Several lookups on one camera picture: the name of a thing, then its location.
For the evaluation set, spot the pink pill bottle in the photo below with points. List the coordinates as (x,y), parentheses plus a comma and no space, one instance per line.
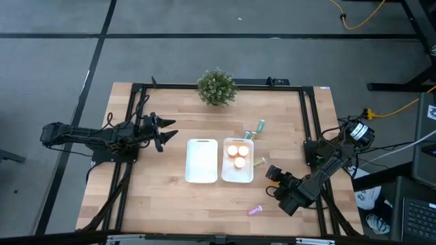
(255,210)

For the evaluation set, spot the grey chair leg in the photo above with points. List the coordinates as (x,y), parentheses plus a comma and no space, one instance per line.
(10,156)

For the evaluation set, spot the small green pill bottle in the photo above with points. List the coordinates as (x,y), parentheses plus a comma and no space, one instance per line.
(253,135)

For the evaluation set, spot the black bracket bar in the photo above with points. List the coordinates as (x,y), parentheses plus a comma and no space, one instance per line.
(259,81)

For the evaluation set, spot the black laptop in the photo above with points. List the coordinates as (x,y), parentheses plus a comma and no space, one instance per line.
(419,217)

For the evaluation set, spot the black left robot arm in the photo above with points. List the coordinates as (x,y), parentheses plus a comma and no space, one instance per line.
(85,134)

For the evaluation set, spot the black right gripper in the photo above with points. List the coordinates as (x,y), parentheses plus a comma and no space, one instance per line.
(287,190)

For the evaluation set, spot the orange pill bottle white cap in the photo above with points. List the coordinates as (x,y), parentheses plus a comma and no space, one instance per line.
(243,150)
(240,162)
(232,150)

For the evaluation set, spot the white bag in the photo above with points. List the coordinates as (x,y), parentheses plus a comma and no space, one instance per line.
(368,199)

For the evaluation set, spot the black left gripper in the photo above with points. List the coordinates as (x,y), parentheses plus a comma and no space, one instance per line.
(148,127)

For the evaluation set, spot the yellow-green pill bottle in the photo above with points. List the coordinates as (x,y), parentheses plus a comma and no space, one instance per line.
(259,161)

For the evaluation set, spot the white shoe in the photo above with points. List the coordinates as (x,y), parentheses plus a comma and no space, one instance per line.
(378,224)

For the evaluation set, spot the white plastic bin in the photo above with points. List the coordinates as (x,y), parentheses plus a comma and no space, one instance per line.
(231,175)
(201,161)

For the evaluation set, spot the black aluminium table frame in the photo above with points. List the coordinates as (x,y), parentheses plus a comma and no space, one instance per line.
(272,87)

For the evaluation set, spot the black computer tower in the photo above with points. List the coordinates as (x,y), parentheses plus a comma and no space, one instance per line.
(424,143)

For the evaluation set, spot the small teal pill bottle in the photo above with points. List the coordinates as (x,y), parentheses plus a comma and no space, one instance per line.
(247,134)

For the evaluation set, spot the tall teal pill bottle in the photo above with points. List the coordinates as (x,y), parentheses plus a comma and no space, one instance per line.
(261,126)

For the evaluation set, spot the small green potted plant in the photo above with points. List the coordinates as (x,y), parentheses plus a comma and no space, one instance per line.
(217,87)

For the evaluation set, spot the black camera mount rail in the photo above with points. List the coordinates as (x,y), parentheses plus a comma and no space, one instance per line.
(204,238)

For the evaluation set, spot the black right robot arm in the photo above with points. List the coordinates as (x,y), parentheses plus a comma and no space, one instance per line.
(330,160)

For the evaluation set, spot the black desk frame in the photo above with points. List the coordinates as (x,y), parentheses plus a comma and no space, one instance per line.
(402,86)

